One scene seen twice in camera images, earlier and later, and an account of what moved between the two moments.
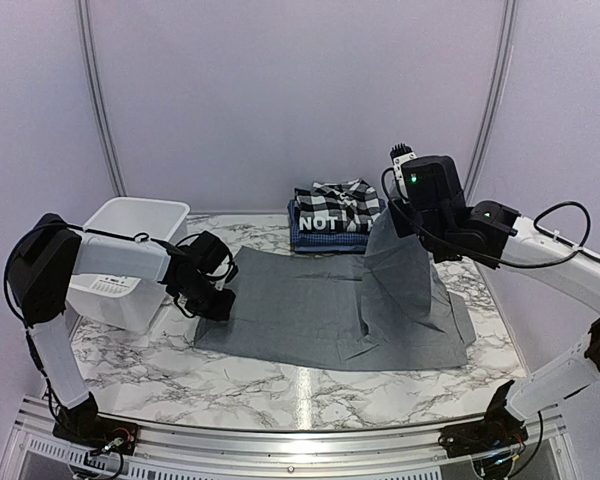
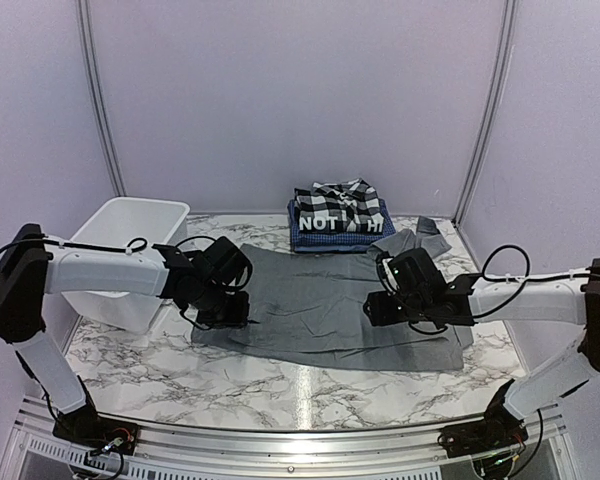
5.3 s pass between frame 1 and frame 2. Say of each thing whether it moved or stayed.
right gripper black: moved
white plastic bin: stayed
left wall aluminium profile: stayed
